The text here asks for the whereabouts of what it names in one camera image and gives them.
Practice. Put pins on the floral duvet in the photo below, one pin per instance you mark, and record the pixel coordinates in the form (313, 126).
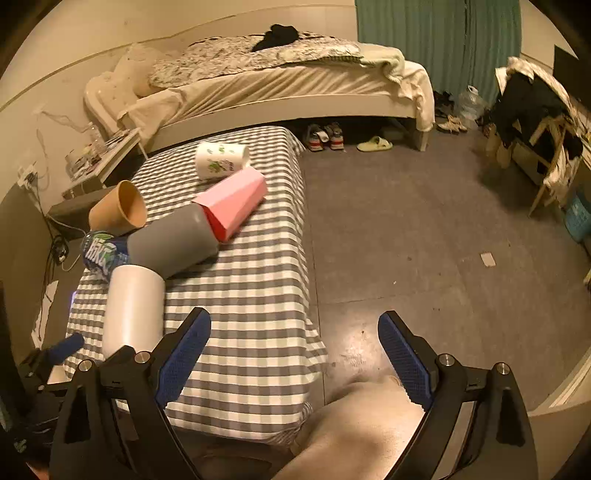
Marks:
(222, 56)

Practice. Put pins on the white floral paper cup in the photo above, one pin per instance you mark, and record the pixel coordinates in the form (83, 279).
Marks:
(219, 160)

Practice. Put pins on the clear water bottle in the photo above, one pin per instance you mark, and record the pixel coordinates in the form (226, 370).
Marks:
(96, 139)

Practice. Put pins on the white bed frame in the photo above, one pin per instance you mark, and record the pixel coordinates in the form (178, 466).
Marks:
(383, 83)

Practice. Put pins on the large water jug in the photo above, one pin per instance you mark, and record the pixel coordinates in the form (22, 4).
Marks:
(472, 107)

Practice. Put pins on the pink faceted cup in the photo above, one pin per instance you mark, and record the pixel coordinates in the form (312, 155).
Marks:
(230, 201)

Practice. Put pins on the brown paper cup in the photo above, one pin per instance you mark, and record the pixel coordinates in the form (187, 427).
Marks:
(119, 212)

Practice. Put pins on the white nightstand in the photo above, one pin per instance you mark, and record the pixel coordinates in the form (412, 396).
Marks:
(98, 174)

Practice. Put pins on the blue laundry basket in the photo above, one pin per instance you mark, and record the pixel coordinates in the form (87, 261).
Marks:
(577, 218)

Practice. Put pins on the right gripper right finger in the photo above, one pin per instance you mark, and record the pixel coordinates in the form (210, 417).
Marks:
(498, 442)

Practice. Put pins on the chair with clothes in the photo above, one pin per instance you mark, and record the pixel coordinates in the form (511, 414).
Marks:
(533, 112)

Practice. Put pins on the blue drink bottle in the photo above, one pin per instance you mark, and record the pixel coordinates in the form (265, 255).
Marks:
(102, 253)

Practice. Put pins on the black clothing on bed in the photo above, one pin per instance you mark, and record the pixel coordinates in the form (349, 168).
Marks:
(278, 35)

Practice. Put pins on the wall power outlet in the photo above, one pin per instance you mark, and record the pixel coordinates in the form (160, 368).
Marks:
(27, 176)

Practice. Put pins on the grey plastic cup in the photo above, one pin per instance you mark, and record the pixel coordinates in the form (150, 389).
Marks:
(173, 243)

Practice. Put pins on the green curtain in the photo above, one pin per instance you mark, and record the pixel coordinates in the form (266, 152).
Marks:
(459, 42)

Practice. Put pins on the checkered tablecloth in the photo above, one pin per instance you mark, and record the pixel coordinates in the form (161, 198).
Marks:
(253, 378)

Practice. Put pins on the dark television screen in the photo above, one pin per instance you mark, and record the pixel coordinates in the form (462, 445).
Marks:
(573, 74)

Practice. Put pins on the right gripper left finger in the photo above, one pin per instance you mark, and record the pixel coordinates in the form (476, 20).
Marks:
(112, 423)

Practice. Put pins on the beige plastic cup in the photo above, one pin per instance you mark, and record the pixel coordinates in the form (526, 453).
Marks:
(134, 310)

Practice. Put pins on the green slipper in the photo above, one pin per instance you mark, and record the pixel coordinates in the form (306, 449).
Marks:
(375, 144)

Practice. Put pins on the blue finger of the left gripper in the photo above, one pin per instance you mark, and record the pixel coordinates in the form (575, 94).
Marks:
(59, 352)

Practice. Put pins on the sneaker pair under bed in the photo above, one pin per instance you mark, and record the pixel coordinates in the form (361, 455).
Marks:
(317, 137)

